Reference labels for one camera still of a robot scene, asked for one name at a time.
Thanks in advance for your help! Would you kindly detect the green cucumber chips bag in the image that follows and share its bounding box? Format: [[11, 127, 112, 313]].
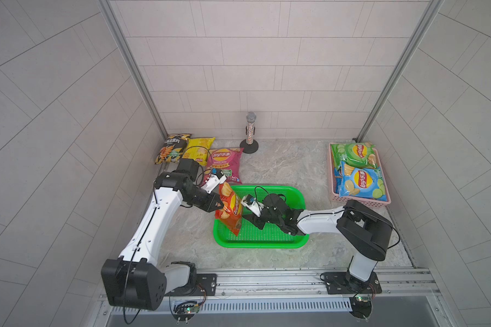
[[331, 143, 379, 170]]

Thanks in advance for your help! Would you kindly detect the black chips bag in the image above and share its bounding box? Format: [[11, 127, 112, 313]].
[[155, 134, 192, 164]]

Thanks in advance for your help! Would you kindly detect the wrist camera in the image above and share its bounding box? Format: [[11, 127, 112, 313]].
[[201, 168, 226, 193], [241, 194, 265, 217]]

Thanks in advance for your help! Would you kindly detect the small red chips bag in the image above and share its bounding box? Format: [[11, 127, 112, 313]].
[[215, 182, 243, 236]]

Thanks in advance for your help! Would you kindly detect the right circuit board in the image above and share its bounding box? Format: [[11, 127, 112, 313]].
[[349, 296, 372, 322]]

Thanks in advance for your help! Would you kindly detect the light blue chips bag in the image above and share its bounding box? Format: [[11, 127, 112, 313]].
[[339, 162, 388, 202]]

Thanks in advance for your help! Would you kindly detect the circuit board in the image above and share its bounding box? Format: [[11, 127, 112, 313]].
[[171, 301, 201, 324], [349, 296, 372, 322]]

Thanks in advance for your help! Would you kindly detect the yellow chips bag back left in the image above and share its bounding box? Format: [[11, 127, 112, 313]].
[[182, 138, 215, 166]]

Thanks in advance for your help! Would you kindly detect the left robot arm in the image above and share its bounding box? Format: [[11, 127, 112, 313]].
[[101, 159, 226, 311]]

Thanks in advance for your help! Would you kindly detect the aluminium front rail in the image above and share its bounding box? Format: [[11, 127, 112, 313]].
[[97, 267, 443, 313]]

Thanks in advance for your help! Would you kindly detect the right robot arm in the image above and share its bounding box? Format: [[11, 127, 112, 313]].
[[241, 193, 394, 283]]

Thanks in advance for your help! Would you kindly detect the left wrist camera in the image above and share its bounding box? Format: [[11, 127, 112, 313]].
[[201, 168, 226, 193]]

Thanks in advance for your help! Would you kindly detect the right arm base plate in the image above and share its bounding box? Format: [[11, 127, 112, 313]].
[[320, 271, 382, 295]]

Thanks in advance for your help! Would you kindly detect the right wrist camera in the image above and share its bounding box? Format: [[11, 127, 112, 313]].
[[241, 194, 265, 217]]

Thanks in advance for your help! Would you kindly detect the left circuit board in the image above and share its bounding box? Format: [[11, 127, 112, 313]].
[[171, 301, 201, 324]]

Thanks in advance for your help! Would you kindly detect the green plastic basket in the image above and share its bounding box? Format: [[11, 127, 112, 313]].
[[213, 185, 309, 249]]

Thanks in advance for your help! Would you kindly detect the microphone-like stand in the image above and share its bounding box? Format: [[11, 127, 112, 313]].
[[240, 112, 259, 154]]

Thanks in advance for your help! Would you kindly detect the magenta tomato chips bag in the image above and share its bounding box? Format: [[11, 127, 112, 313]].
[[202, 148, 244, 184]]

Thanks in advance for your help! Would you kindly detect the pink plastic basket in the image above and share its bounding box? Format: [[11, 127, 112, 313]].
[[327, 142, 392, 207]]

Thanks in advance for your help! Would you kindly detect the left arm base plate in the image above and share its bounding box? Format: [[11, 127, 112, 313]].
[[166, 273, 218, 297]]

